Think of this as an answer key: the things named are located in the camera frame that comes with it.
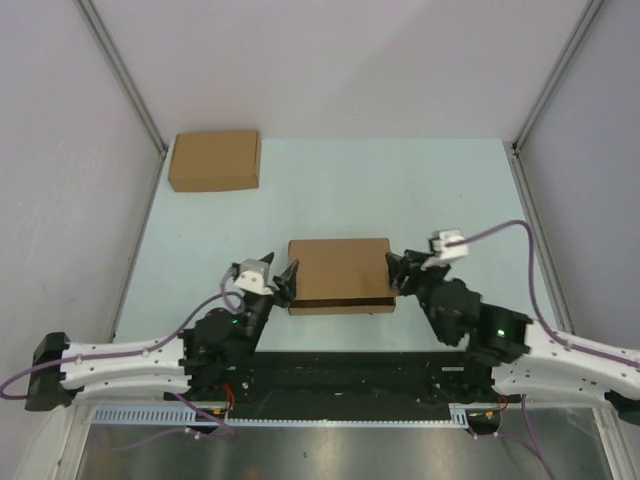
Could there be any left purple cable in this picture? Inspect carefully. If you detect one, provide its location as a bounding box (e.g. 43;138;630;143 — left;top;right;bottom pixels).
0;267;251;454

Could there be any closed brown cardboard box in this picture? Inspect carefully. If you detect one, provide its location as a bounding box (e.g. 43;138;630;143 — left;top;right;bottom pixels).
168;130;261;193

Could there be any purple cable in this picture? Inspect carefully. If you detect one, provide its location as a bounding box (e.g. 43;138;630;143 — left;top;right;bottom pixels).
444;220;640;476
0;267;251;454

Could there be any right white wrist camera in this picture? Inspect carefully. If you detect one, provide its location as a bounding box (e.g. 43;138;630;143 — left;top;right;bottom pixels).
427;229;469;265

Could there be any right aluminium frame post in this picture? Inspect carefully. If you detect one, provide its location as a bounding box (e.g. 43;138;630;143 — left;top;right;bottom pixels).
511;0;607;151

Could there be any white slotted cable duct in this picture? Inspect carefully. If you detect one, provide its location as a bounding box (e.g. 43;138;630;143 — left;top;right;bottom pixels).
91;404;468;429

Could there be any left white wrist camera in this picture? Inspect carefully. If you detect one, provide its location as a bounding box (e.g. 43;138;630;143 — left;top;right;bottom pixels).
234;259;273;296

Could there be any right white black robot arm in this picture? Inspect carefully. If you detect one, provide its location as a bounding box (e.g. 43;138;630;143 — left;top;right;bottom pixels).
385;250;639;425

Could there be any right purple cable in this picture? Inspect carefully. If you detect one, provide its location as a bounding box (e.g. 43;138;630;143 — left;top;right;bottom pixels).
444;220;640;476

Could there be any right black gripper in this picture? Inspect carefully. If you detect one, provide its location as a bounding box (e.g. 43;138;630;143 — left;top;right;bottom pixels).
385;249;451;343

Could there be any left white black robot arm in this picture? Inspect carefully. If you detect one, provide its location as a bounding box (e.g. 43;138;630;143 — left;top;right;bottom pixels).
25;255;299;412

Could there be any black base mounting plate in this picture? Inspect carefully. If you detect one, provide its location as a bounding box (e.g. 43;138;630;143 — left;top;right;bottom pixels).
184;351;516;405

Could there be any left aluminium frame post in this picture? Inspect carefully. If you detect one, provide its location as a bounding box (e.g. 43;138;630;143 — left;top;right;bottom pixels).
72;0;168;156

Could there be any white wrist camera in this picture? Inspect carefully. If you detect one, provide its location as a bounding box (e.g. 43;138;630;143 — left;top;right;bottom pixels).
427;229;469;265
234;259;273;296

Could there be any aluminium frame post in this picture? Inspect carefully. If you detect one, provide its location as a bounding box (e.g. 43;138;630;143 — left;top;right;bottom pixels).
72;0;168;156
511;0;607;151

